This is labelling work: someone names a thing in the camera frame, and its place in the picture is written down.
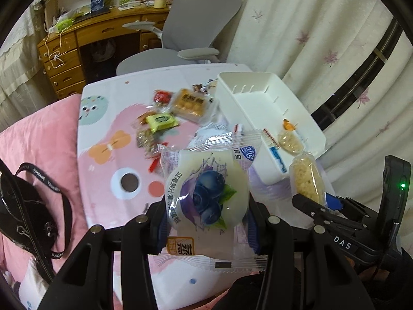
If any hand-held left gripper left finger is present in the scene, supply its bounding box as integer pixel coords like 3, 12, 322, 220
53, 200, 171, 310

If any white floral curtain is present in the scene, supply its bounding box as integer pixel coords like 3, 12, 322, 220
223, 0, 413, 181

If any pink blanket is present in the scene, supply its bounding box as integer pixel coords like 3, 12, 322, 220
0, 94, 94, 298

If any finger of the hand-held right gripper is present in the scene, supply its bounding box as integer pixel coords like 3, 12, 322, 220
292, 194, 355, 233
326, 194, 381, 223

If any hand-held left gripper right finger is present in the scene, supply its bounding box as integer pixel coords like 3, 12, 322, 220
248, 200, 362, 310

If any person's right hand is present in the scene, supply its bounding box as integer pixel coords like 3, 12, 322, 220
348, 257, 392, 281

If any pale yellow puffed snack packet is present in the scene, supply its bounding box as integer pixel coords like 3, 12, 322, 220
288, 153, 326, 205

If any black trash bag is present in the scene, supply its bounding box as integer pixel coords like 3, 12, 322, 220
90, 39, 117, 63

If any white lace cover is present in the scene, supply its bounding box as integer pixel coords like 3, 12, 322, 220
0, 10, 60, 130

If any orange cake packet black label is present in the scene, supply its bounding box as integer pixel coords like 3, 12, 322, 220
170, 89, 215, 124

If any beige puffed snack packet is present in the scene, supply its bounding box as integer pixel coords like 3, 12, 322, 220
277, 131, 305, 154

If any green yellow snack packet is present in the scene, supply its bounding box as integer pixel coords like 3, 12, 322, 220
145, 112, 179, 131

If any black shoulder bag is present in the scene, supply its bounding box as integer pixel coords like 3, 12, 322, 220
0, 158, 73, 285

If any clear nut snack packet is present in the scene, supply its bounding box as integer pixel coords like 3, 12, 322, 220
136, 128, 158, 151

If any person's black clothing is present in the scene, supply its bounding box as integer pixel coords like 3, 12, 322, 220
211, 273, 272, 310

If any white green plastic bag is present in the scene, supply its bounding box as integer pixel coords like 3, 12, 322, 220
53, 10, 81, 33

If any white cable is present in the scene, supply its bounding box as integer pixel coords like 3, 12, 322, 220
43, 24, 68, 70

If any wooden desk with drawers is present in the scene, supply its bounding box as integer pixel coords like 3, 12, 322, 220
37, 5, 171, 99

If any blueberry print cake packet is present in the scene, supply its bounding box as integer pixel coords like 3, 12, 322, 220
160, 129, 268, 270

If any white plastic storage box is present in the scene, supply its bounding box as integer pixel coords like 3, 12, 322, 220
215, 71, 326, 184

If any grey office chair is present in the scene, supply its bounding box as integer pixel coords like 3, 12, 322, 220
116, 0, 242, 76

